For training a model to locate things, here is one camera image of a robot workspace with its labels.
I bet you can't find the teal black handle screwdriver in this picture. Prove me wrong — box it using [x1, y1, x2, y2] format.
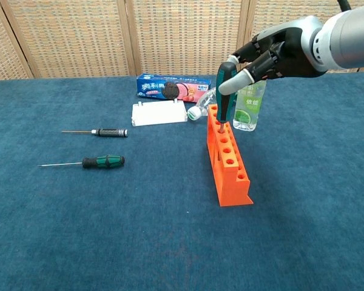
[215, 61, 238, 134]

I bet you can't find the green black handle screwdriver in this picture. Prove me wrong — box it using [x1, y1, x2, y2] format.
[38, 155, 126, 170]

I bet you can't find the wicker folding screen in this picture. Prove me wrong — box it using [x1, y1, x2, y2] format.
[0, 0, 364, 82]

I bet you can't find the white plastic case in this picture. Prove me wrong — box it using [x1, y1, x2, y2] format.
[130, 98, 189, 127]

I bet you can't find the blue cookie box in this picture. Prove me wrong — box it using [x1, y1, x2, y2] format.
[136, 73, 212, 103]

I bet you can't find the large clear water bottle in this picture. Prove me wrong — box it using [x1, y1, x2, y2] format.
[187, 87, 217, 121]

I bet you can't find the black precision screwdriver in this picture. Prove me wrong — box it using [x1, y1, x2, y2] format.
[61, 128, 129, 138]

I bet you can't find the orange tool rack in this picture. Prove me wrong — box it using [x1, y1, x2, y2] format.
[206, 104, 254, 207]

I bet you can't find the blue carpet table cover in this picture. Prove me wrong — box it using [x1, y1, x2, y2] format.
[0, 71, 364, 291]

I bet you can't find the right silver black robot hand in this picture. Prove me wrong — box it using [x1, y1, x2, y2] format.
[218, 16, 328, 95]

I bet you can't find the small clear green-label bottle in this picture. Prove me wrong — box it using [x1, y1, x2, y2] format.
[232, 78, 267, 132]

